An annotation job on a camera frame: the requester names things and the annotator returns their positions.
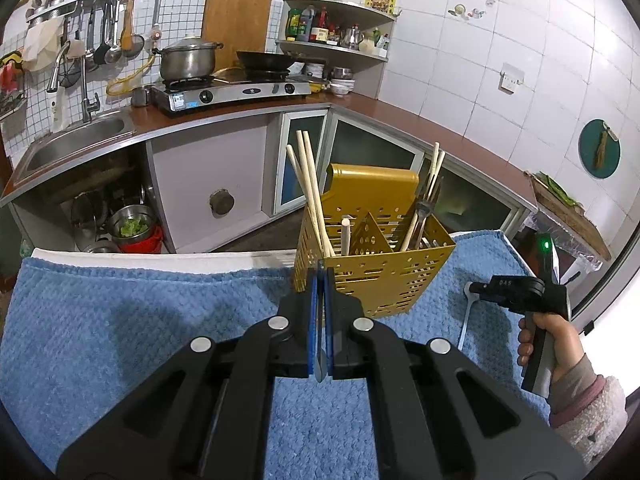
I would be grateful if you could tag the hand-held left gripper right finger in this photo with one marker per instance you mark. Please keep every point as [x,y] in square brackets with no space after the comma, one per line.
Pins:
[328,330]

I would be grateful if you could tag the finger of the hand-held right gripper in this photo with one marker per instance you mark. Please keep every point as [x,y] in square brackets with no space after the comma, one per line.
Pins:
[502,292]

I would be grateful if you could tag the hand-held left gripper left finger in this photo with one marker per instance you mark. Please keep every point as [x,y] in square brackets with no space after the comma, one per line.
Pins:
[315,340]

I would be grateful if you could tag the grey metal spoon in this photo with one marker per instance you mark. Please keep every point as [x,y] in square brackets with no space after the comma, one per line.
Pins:
[465,317]

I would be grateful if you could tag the yellow perforated utensil holder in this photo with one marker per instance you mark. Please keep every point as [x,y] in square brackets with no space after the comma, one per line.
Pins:
[390,280]

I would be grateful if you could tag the person's right forearm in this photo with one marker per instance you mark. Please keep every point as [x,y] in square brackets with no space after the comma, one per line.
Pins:
[590,410]

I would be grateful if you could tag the person's right hand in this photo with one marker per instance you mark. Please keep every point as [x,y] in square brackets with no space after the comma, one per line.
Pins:
[567,340]

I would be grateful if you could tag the clear plastic sheet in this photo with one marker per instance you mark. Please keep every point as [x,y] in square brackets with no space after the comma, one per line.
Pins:
[560,240]

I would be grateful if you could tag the wooden board with vegetables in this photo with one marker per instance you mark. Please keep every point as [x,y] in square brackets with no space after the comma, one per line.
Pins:
[570,215]

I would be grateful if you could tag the green round board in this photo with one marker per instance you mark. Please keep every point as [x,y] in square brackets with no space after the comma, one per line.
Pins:
[590,150]

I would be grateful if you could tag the red plastic basin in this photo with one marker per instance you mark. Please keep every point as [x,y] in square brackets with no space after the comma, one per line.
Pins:
[150,244]

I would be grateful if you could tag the blue knitted towel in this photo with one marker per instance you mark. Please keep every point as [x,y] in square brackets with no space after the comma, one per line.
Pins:
[125,320]

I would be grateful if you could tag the brown kitchen counter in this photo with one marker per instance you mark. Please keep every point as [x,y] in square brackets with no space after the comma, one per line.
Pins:
[400,120]

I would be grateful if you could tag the steel basin with greens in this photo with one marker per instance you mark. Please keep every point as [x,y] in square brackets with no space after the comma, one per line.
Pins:
[131,225]

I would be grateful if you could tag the stack of bowls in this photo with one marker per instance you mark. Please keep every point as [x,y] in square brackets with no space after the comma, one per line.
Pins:
[340,82]

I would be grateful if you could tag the steel pot with glass lid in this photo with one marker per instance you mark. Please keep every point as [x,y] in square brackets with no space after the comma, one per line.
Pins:
[90,220]

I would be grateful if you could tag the steel gas stove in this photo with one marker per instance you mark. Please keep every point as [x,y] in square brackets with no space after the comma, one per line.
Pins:
[235,92]

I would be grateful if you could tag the black wok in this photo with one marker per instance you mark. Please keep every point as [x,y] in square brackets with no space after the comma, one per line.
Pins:
[265,60]

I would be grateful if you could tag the white jar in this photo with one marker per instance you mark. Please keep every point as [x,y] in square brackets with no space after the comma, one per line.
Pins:
[368,46]

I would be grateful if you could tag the small steel kettle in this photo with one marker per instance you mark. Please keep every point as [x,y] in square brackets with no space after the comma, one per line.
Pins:
[353,37]

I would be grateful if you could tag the red label sauce bottle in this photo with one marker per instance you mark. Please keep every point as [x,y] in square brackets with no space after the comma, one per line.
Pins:
[320,27]

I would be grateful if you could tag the dark sauce bottle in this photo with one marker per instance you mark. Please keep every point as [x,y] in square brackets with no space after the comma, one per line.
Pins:
[306,25]

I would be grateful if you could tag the green bottle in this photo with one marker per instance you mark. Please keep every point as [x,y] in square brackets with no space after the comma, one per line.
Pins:
[292,25]

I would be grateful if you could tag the steel sink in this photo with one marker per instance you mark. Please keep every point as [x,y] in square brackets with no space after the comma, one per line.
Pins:
[75,137]

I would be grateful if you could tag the wooden cutting board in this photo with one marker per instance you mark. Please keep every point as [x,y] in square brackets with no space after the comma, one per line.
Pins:
[237,20]

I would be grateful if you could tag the steel faucet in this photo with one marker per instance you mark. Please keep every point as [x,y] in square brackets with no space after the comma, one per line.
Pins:
[87,105]

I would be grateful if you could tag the row of hanging ladles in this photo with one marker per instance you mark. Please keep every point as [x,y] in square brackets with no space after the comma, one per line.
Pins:
[107,45]

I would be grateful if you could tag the white hanging cloth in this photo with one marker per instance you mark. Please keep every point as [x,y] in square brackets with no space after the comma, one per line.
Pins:
[40,47]

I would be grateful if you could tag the white wall socket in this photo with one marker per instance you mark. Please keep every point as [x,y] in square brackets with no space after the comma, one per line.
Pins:
[512,79]

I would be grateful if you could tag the decorative wall hooks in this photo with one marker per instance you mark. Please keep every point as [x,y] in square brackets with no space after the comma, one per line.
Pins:
[460,10]

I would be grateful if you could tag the corner wall shelf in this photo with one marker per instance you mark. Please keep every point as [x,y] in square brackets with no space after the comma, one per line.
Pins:
[345,6]

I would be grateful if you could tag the metal wall pipe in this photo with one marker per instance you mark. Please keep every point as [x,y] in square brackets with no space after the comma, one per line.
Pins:
[159,0]

